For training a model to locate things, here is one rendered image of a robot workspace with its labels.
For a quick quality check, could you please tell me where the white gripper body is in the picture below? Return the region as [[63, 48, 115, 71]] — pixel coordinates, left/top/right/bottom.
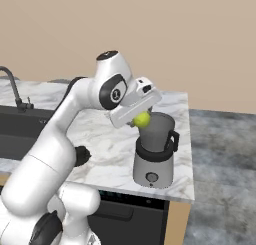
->
[[109, 87, 163, 129]]

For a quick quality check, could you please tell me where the green pear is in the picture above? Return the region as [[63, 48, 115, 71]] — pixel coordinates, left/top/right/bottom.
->
[[132, 111, 152, 129]]

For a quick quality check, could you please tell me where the grey blender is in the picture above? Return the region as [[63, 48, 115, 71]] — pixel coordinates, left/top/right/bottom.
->
[[132, 111, 181, 190]]

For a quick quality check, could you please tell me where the black dishwasher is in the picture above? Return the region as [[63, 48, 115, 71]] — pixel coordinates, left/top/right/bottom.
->
[[87, 188, 170, 245]]

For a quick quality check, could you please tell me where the black sink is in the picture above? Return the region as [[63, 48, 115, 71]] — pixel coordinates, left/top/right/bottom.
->
[[0, 104, 56, 162]]

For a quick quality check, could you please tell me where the dark grey tap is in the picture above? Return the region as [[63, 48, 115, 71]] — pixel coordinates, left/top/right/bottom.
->
[[0, 65, 35, 113]]

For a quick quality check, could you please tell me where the black dishwasher handle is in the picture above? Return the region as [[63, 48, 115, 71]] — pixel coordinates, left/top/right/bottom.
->
[[94, 203, 135, 222]]

